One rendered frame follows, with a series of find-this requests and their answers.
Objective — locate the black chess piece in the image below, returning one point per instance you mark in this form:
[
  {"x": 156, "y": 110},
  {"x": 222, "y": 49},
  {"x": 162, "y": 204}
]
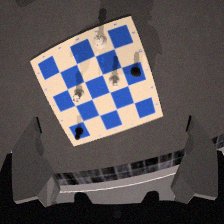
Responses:
[
  {"x": 78, "y": 131},
  {"x": 135, "y": 71}
]

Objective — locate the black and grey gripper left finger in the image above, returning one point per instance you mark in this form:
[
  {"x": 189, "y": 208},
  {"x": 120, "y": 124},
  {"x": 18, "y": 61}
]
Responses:
[{"x": 27, "y": 181}]

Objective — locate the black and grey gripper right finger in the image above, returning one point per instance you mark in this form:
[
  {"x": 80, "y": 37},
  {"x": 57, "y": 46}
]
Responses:
[{"x": 199, "y": 180}]

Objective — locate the blue and cream chessboard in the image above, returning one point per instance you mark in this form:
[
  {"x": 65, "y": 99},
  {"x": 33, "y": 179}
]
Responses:
[{"x": 78, "y": 64}]

